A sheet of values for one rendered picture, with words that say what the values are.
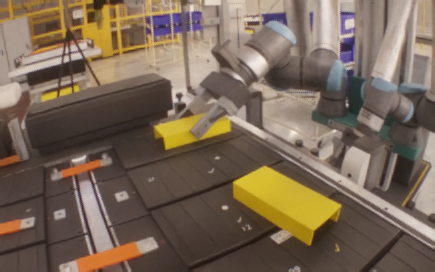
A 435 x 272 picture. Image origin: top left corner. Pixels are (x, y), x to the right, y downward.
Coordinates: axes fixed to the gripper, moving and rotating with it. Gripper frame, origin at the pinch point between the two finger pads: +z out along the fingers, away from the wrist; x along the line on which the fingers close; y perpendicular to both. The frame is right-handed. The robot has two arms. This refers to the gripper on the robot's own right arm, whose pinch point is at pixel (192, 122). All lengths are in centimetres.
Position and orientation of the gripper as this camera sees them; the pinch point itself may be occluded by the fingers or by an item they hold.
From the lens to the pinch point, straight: 68.6
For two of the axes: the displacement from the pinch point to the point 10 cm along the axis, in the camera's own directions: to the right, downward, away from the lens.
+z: -6.8, 7.2, -1.1
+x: -5.0, -3.4, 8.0
